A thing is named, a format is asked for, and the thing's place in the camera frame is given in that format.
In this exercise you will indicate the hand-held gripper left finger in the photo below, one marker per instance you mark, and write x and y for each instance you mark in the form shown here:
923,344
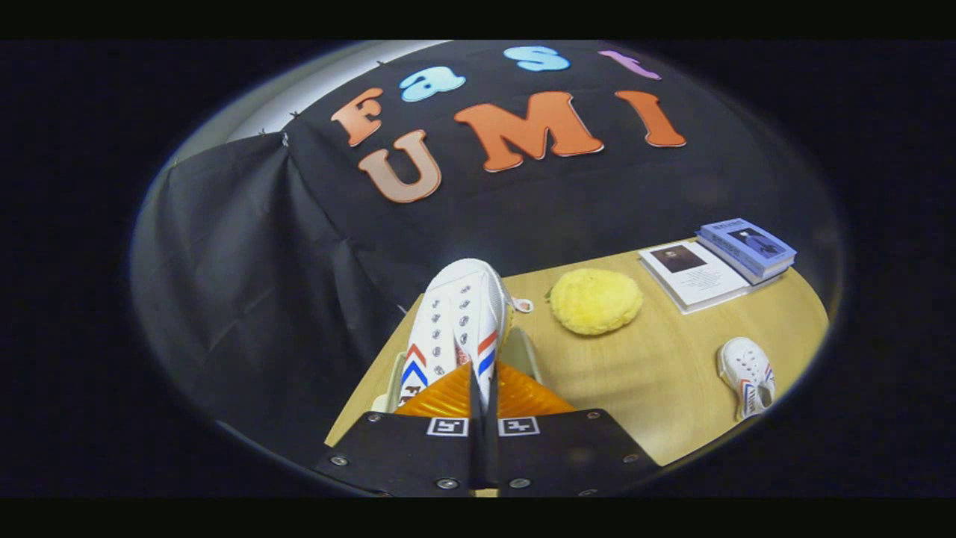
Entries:
403,452

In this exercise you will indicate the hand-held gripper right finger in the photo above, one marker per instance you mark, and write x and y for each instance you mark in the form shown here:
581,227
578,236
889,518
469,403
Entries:
567,452

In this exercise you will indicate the white striped canvas shoe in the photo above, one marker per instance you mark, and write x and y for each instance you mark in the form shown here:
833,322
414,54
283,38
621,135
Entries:
747,373
455,306

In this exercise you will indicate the yellow plush toy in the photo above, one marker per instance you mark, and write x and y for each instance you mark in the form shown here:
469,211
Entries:
597,300

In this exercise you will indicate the white book with dark picture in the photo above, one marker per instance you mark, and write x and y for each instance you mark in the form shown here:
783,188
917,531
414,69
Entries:
698,280

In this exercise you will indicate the blue book with figure print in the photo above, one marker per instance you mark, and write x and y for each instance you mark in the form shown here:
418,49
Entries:
750,243

